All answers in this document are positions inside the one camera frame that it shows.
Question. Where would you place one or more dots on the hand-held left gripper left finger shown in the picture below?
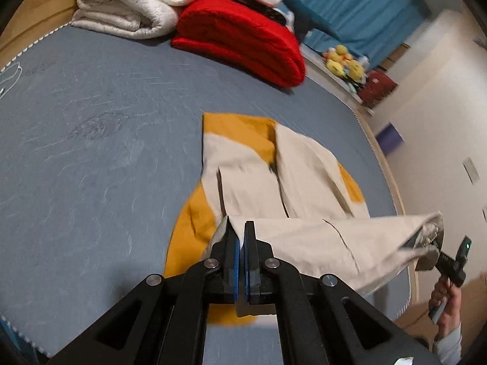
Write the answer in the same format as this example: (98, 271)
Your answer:
(236, 266)

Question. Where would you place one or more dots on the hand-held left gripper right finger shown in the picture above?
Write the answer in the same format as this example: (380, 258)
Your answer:
(247, 266)

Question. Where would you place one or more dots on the beige and yellow jacket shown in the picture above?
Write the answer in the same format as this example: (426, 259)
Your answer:
(304, 182)

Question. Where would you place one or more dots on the person's right forearm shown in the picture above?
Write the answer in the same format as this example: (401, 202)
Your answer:
(451, 346)

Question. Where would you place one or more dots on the person's right hand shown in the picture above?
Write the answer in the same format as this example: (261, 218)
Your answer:
(449, 304)

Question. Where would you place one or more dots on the purple object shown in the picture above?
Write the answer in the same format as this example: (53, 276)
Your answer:
(390, 138)

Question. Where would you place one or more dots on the dark red bag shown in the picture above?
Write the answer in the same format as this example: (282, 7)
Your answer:
(376, 87)

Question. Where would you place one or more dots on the blue quilted bed mattress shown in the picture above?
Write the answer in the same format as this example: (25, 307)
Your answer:
(95, 129)

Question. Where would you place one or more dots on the yellow plush toys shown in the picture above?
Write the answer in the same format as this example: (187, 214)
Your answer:
(344, 62)

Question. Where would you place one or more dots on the red folded blanket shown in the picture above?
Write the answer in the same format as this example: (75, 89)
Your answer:
(236, 34)

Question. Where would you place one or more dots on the teal curtain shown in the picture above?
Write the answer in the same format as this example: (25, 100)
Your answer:
(350, 3)

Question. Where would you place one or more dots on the white folded blanket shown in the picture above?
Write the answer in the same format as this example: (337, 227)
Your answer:
(129, 0)

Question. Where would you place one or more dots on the wall paper note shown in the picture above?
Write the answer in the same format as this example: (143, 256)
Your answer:
(471, 170)

